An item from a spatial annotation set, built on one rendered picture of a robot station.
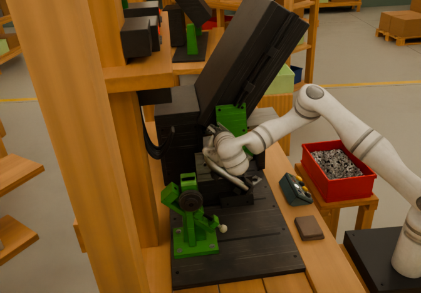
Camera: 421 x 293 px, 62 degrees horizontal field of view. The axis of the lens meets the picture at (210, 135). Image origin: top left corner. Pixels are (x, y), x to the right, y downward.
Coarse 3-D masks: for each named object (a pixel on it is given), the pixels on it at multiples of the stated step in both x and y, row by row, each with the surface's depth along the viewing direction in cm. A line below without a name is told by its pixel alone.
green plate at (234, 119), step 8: (232, 104) 132; (216, 112) 132; (224, 112) 132; (232, 112) 132; (240, 112) 133; (216, 120) 133; (224, 120) 133; (232, 120) 133; (240, 120) 133; (232, 128) 134; (240, 128) 134
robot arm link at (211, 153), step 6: (222, 132) 116; (228, 132) 116; (216, 138) 114; (216, 144) 112; (204, 150) 115; (210, 150) 115; (216, 150) 115; (210, 156) 115; (216, 156) 116; (216, 162) 116
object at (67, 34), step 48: (48, 0) 48; (96, 0) 84; (48, 48) 51; (96, 48) 59; (48, 96) 54; (96, 96) 56; (96, 144) 59; (144, 144) 115; (96, 192) 64; (144, 192) 112; (96, 240) 69; (144, 240) 122; (144, 288) 82
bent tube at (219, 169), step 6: (222, 126) 129; (210, 138) 131; (210, 144) 131; (204, 156) 132; (210, 162) 132; (210, 168) 133; (216, 168) 133; (222, 168) 135; (222, 174) 134; (228, 174) 135; (228, 180) 135; (234, 180) 135; (240, 180) 136; (240, 186) 136; (246, 186) 136
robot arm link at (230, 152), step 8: (240, 136) 101; (248, 136) 100; (256, 136) 100; (224, 144) 98; (232, 144) 97; (240, 144) 97; (248, 144) 99; (256, 144) 100; (264, 144) 101; (224, 152) 97; (232, 152) 97; (240, 152) 98; (256, 152) 102; (224, 160) 98; (232, 160) 97; (240, 160) 98
